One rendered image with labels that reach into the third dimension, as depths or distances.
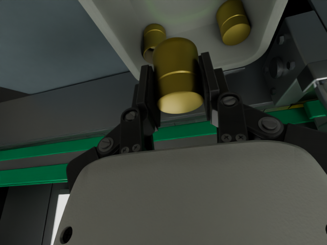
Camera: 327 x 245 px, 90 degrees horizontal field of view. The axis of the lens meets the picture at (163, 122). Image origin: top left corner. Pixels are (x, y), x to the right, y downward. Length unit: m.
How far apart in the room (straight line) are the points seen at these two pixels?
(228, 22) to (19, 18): 0.29
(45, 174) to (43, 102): 0.17
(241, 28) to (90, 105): 0.30
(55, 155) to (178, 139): 0.27
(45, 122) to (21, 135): 0.07
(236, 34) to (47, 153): 0.42
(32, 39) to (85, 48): 0.08
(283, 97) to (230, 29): 0.12
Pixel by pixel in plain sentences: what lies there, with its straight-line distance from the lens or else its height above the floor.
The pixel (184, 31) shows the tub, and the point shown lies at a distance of 0.29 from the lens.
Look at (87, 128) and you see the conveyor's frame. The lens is 0.36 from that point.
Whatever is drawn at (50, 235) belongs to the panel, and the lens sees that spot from 0.65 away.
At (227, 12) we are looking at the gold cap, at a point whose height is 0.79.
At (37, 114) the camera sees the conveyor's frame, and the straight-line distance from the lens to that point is 0.48.
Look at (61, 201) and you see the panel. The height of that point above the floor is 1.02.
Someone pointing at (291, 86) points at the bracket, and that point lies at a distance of 0.25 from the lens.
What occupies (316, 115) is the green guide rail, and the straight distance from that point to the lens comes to 0.31.
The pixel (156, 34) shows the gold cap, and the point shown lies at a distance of 0.26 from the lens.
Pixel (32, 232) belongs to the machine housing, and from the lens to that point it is 0.75.
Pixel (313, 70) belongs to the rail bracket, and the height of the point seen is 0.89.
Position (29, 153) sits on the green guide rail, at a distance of 0.49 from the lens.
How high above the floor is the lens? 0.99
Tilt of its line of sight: 21 degrees down
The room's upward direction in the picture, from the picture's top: 177 degrees clockwise
